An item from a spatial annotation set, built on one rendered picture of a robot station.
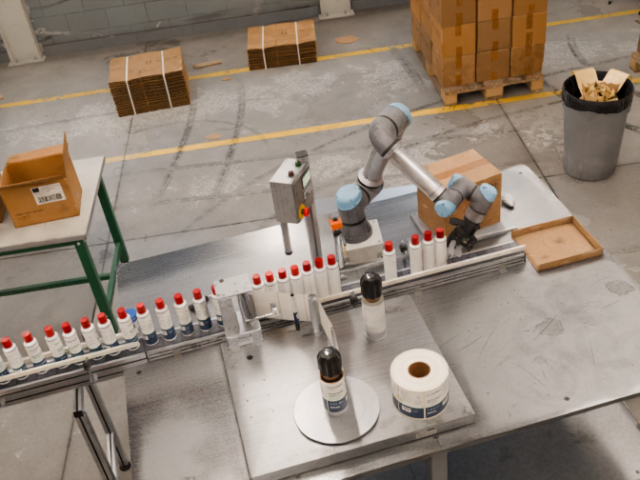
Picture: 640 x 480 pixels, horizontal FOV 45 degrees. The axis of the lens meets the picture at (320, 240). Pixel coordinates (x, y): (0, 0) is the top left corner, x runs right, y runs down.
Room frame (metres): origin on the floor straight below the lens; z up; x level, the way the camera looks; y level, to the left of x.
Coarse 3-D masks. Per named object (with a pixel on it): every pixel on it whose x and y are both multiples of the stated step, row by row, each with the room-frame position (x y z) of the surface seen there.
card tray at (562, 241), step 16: (544, 224) 2.77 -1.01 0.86; (560, 224) 2.78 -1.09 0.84; (576, 224) 2.75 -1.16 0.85; (528, 240) 2.70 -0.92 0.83; (544, 240) 2.68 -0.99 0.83; (560, 240) 2.67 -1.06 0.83; (576, 240) 2.65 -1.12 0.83; (592, 240) 2.61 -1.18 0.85; (528, 256) 2.59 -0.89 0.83; (544, 256) 2.58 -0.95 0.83; (560, 256) 2.56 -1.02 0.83; (576, 256) 2.52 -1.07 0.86; (592, 256) 2.53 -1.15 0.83
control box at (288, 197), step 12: (288, 168) 2.56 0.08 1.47; (300, 168) 2.54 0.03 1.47; (276, 180) 2.48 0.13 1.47; (288, 180) 2.47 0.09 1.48; (300, 180) 2.50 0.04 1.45; (276, 192) 2.47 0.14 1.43; (288, 192) 2.45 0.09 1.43; (300, 192) 2.48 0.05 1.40; (312, 192) 2.58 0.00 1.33; (276, 204) 2.48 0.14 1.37; (288, 204) 2.46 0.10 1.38; (300, 204) 2.47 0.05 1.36; (276, 216) 2.48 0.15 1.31; (288, 216) 2.46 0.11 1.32; (300, 216) 2.45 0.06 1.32
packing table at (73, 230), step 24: (96, 168) 3.98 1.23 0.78; (96, 192) 3.74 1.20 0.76; (0, 240) 3.38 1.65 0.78; (24, 240) 3.35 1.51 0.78; (48, 240) 3.32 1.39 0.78; (72, 240) 3.32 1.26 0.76; (120, 240) 4.03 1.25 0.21; (24, 288) 3.70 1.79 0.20; (48, 288) 3.70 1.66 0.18; (96, 288) 3.36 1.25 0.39
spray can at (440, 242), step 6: (438, 228) 2.56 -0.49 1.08; (438, 234) 2.53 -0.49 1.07; (438, 240) 2.53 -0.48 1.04; (444, 240) 2.53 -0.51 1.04; (438, 246) 2.52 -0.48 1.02; (444, 246) 2.52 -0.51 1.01; (438, 252) 2.52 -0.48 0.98; (444, 252) 2.52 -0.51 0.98; (438, 258) 2.52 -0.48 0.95; (444, 258) 2.52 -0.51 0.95; (438, 264) 2.52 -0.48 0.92; (444, 264) 2.52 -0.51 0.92
